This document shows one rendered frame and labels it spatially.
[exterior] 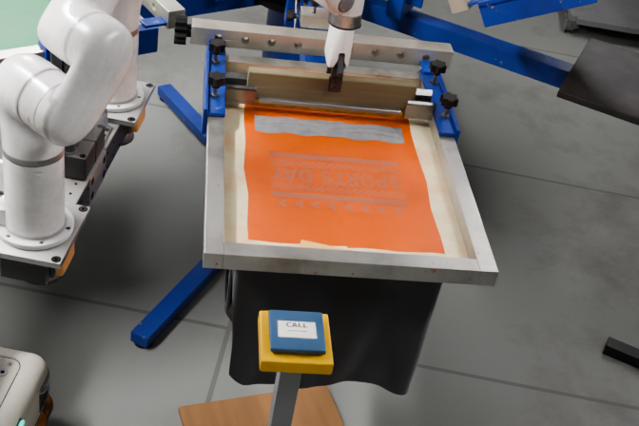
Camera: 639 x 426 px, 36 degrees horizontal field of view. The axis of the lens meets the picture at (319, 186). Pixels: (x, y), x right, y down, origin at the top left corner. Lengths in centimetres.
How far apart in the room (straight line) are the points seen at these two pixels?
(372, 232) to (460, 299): 142
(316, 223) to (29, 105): 78
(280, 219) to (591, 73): 121
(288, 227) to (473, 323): 145
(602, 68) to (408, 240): 111
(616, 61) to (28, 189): 194
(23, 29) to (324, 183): 93
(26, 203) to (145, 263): 177
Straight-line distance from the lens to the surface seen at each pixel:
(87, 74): 146
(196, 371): 305
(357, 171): 225
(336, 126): 239
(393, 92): 241
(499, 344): 336
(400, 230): 211
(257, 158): 224
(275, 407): 193
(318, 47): 260
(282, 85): 238
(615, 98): 286
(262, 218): 207
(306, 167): 223
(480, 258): 204
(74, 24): 149
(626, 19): 558
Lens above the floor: 222
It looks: 35 degrees down
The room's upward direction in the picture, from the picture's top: 10 degrees clockwise
